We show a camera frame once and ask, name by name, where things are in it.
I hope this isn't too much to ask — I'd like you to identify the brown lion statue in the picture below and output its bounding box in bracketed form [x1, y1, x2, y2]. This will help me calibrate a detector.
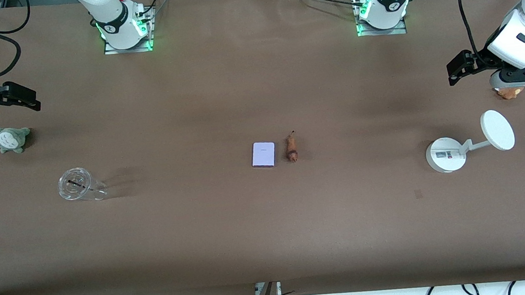
[283, 130, 300, 163]

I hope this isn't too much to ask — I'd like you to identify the lavender phone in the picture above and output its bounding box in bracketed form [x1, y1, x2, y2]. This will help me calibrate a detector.
[250, 140, 278, 169]

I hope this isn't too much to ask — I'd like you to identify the grey owl-like plush toy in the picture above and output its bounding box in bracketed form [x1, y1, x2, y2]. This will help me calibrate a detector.
[0, 124, 33, 155]

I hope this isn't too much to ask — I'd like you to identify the orange brown plush toy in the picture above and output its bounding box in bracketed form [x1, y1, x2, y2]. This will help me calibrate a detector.
[494, 85, 525, 100]

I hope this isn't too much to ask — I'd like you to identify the white desk lamp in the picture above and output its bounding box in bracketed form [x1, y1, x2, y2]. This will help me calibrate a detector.
[422, 107, 518, 176]

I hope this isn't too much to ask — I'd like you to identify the clear plastic cup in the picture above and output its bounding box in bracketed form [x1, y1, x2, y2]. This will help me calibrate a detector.
[56, 165, 109, 205]

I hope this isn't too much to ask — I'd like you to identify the brown table cover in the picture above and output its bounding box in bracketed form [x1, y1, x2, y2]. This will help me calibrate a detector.
[0, 0, 525, 295]

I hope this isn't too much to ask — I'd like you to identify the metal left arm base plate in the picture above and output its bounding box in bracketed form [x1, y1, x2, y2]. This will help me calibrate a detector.
[353, 0, 408, 38]

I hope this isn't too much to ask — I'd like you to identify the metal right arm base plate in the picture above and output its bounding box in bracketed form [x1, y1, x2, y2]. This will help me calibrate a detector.
[100, 4, 158, 56]

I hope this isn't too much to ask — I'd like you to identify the white metal bracket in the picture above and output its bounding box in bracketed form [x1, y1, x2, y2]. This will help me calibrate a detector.
[255, 281, 283, 295]

